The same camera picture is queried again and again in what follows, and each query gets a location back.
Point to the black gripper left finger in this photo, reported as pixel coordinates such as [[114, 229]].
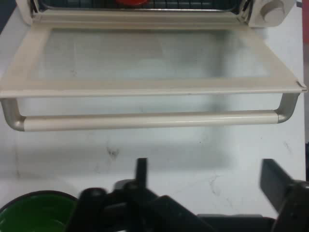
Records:
[[135, 212]]

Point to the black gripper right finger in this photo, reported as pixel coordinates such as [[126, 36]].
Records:
[[292, 200]]

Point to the green bowl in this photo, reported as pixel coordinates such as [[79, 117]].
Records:
[[36, 212]]

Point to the cream toaster oven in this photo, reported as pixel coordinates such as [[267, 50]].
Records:
[[272, 20]]

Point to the red bowl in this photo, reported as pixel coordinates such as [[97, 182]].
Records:
[[131, 2]]

